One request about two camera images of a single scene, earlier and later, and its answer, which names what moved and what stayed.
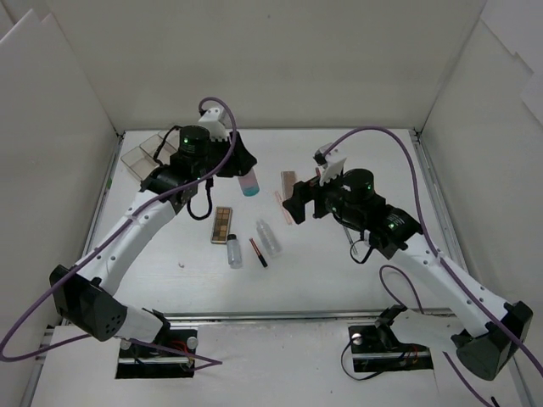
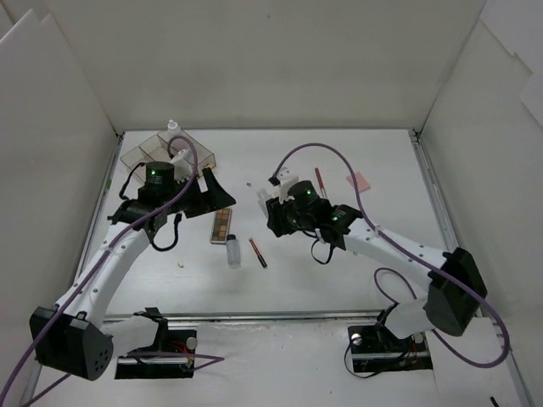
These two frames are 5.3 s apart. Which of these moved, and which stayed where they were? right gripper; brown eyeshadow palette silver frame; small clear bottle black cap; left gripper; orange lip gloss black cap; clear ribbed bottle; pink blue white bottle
Moved: clear ribbed bottle; right gripper; left gripper; pink blue white bottle
Stayed: orange lip gloss black cap; brown eyeshadow palette silver frame; small clear bottle black cap
